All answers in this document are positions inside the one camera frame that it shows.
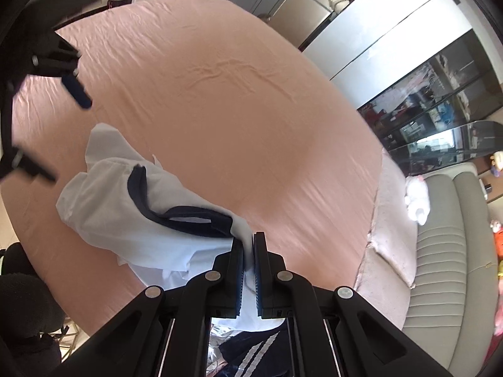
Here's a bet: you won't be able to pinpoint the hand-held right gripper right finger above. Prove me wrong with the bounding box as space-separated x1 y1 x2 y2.
252 232 452 377

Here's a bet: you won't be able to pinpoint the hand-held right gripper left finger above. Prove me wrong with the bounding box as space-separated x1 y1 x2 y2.
59 238 246 377

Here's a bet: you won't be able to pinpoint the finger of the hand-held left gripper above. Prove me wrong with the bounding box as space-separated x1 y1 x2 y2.
0 86 58 183
6 27 94 108

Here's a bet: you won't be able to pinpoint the white shirt with navy trim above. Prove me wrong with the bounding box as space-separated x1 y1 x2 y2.
55 123 287 332

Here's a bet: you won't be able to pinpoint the navy striped pants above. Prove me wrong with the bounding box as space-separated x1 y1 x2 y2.
210 320 295 377

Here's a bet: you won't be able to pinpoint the black chair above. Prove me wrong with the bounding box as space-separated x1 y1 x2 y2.
0 243 67 377

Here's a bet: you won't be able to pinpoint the pale pink blanket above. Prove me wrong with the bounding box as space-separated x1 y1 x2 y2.
354 147 419 289

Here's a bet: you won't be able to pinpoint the pink bed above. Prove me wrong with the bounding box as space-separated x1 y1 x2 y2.
2 0 384 338

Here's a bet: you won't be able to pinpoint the padded headboard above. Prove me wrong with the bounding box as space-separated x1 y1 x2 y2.
403 163 503 374

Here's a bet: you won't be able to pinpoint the steel refrigerator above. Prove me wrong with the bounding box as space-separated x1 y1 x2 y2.
271 0 378 52

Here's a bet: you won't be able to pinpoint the glass display cabinet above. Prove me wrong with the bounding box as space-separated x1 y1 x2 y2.
356 27 503 177

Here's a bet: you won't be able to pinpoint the white wardrobe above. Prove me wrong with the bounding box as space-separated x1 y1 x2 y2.
302 0 472 108

